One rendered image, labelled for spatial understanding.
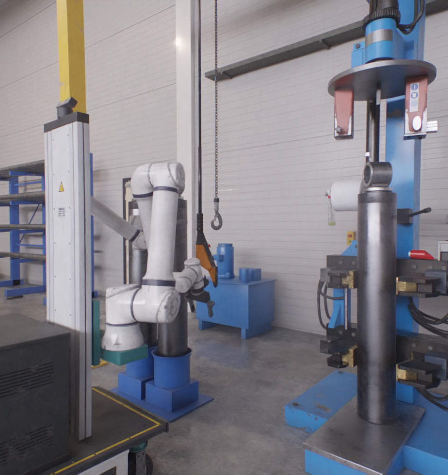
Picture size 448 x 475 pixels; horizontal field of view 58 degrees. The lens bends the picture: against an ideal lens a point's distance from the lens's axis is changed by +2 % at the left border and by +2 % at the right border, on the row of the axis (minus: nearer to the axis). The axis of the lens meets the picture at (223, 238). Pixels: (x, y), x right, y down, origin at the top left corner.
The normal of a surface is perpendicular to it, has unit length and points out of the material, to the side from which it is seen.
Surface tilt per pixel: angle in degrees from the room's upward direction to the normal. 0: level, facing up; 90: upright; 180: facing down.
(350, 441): 0
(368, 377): 90
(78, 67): 90
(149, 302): 80
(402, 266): 90
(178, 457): 0
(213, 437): 0
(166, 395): 90
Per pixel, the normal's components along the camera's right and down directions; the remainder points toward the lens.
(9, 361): 0.73, 0.02
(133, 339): 0.65, -0.31
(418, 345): -0.62, 0.02
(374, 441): 0.00, -1.00
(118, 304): -0.33, 0.00
